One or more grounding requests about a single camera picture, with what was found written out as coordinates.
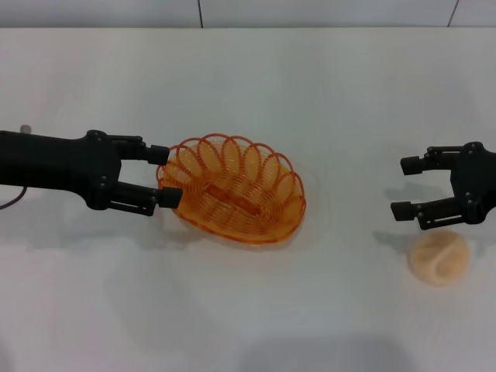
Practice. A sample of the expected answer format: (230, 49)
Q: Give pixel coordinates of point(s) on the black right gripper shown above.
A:
(480, 182)

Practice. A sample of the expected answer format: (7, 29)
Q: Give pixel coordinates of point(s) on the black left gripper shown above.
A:
(50, 162)

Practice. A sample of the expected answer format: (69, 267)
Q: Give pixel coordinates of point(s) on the round pale bread bun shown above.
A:
(439, 259)

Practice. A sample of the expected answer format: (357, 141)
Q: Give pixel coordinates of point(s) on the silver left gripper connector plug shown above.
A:
(26, 128)

